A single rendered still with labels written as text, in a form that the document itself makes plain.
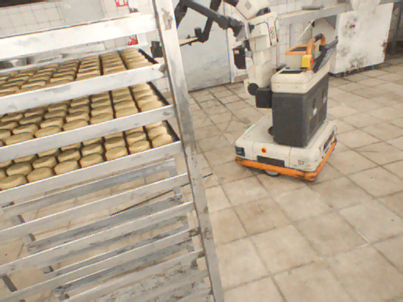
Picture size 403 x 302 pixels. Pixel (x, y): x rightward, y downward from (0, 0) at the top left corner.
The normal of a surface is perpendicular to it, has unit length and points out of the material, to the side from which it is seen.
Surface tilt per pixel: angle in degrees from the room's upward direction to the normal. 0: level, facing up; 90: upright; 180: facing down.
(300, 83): 90
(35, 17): 90
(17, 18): 90
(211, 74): 90
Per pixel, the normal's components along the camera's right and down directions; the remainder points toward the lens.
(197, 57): 0.23, 0.44
